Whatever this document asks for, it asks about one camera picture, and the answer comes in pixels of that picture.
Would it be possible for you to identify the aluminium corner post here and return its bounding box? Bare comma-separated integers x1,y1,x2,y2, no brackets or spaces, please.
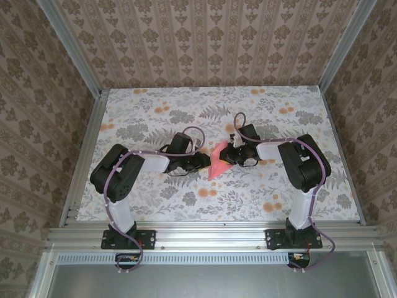
318,0,378,94
40,0,104,97

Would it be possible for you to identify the grey slotted cable duct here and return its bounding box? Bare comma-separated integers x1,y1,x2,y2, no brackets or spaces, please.
57,251,311,265

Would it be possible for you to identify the grey sheet metal panel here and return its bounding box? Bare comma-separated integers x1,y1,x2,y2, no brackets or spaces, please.
29,251,397,298

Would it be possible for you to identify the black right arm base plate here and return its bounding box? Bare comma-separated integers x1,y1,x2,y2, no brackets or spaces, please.
265,228,323,251

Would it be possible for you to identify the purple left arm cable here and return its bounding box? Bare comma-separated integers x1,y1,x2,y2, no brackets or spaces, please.
104,126,206,276

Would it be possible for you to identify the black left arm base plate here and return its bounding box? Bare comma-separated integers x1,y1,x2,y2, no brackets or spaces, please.
101,228,156,250

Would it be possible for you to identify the long aluminium base rail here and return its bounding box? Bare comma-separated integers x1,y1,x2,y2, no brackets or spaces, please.
45,225,385,251

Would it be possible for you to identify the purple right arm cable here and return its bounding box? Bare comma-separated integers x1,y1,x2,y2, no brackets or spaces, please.
233,112,337,274

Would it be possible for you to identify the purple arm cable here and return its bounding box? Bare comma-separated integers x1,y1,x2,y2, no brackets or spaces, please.
233,112,337,274
104,126,206,276

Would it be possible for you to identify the aluminium side rail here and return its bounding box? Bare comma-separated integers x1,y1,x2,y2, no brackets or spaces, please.
319,86,367,226
60,89,109,229

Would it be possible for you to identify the floral patterned table mat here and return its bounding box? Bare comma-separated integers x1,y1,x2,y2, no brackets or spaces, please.
76,88,363,223

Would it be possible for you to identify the pink cloth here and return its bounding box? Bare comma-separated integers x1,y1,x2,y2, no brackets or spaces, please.
207,139,233,181

